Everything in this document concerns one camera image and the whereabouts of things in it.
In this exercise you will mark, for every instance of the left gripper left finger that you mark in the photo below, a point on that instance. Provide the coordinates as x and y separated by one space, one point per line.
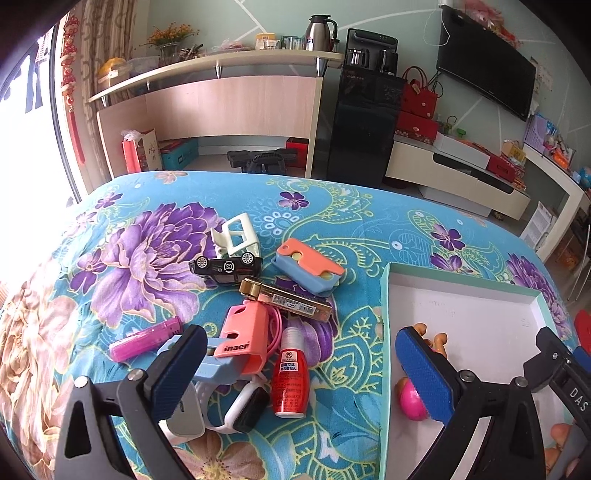
88 446

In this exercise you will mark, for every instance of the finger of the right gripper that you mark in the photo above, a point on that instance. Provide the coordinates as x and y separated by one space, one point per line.
555 366

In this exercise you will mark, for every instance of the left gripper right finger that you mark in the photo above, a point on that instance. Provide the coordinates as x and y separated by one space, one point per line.
512 447

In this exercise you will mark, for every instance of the pink highlighter pen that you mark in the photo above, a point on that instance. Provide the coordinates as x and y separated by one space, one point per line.
145 340

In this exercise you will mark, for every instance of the white smart watch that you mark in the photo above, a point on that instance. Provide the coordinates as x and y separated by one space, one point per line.
189 419

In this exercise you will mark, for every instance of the pink puppy toy figure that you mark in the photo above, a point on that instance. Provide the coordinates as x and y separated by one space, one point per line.
408 397

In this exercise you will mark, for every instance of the light blue toy case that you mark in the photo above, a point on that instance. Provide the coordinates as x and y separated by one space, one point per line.
217 371

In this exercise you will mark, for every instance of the pink phone holder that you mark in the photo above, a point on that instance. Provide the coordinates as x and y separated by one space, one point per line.
252 330

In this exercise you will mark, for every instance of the red stain remover bottle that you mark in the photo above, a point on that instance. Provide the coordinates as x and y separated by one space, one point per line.
290 385

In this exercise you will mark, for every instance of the red plastic stool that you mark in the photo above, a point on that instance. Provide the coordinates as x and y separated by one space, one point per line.
582 325

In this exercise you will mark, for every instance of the white shallow box tray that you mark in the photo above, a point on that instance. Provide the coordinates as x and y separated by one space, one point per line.
491 328

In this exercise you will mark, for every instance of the white side desk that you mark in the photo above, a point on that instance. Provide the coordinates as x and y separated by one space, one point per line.
549 184

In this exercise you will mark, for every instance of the floral blue table cloth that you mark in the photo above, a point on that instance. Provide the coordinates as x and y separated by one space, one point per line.
147 247

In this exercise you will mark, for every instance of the white TV cabinet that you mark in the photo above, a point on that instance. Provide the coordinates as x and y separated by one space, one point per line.
454 181

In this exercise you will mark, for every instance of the black toy car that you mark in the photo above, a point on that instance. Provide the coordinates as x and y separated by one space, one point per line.
227 271

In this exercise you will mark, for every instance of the white flat box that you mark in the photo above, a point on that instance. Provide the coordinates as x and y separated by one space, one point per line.
452 147

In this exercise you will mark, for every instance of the gold harmonica box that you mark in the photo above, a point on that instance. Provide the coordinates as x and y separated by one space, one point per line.
285 300

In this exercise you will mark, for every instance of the white toy truck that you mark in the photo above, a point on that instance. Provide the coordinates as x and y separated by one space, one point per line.
235 237

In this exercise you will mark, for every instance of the orange blue toy case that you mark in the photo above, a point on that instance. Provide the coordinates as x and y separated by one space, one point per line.
314 272

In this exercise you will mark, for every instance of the red gift box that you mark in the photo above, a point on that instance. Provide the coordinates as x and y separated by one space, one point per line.
417 128

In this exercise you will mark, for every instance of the red paper bag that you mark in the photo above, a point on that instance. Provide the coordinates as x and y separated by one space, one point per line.
140 151

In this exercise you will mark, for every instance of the red gift bag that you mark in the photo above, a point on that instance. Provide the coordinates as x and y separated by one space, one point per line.
418 99

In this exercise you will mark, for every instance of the teal storage box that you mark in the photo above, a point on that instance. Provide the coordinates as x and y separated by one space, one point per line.
177 154

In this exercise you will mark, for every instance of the black water dispenser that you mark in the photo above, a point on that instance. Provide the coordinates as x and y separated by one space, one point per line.
367 110

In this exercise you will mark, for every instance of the black bag on floor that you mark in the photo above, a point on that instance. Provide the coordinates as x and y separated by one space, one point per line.
263 162

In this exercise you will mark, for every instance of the red hanging decoration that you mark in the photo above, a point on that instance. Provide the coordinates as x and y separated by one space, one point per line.
68 83

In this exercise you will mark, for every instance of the wooden bar counter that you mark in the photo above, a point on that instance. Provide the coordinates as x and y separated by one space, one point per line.
193 99

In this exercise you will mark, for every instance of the steel thermos jug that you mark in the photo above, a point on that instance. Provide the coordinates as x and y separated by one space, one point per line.
321 33

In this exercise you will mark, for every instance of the orange flower vase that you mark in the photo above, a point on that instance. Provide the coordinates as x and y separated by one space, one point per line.
167 41

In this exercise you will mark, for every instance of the black wall television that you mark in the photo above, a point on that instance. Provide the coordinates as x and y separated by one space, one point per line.
478 57

